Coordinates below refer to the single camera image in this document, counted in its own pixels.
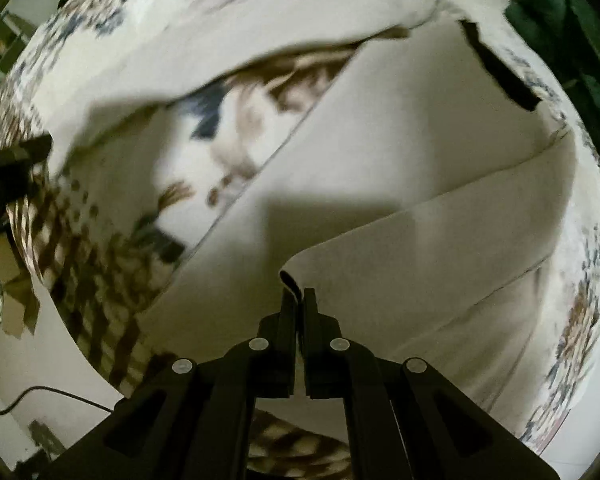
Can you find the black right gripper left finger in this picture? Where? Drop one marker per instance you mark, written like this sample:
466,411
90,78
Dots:
195,424

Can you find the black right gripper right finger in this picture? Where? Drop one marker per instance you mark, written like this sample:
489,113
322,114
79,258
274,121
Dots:
405,420

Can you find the beige small garment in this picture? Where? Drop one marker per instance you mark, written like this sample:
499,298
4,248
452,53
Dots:
204,150

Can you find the floral fleece blanket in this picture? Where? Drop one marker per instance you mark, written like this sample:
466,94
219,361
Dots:
566,342

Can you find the black garment label patch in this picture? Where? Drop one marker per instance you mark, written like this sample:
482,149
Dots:
512,86

